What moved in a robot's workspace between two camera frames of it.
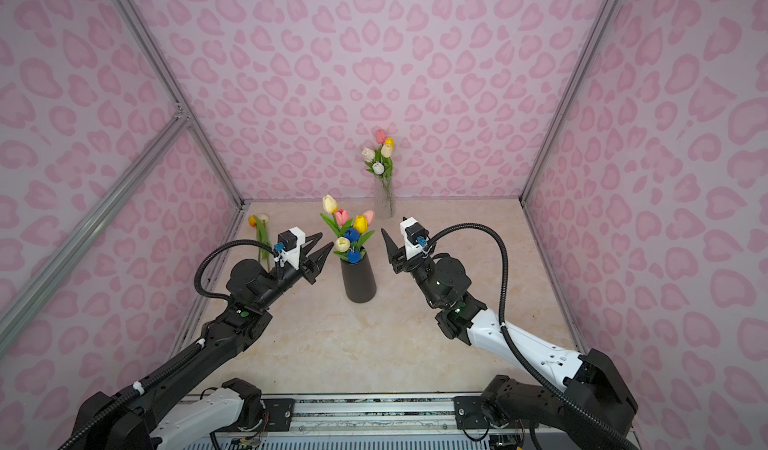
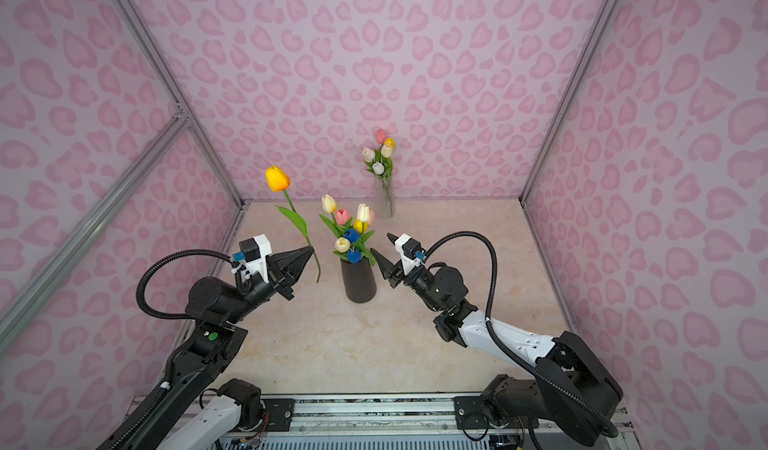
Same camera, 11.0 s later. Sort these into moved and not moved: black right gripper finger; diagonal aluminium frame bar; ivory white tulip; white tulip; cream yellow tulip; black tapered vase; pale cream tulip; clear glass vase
Moved: black right gripper finger; ivory white tulip
Not moved: cream yellow tulip; black tapered vase; clear glass vase; diagonal aluminium frame bar; white tulip; pale cream tulip
